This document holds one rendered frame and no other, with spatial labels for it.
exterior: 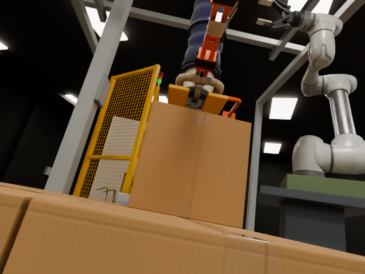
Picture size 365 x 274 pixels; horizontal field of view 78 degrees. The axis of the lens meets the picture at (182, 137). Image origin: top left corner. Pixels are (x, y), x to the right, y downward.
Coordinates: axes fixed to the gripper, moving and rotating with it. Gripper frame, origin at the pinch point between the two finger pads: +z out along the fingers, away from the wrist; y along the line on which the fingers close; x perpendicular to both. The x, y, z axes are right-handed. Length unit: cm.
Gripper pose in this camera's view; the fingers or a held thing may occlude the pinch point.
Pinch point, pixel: (259, 11)
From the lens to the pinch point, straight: 136.1
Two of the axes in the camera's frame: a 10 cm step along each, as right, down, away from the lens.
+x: -1.0, 3.1, 9.5
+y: -1.8, 9.3, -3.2
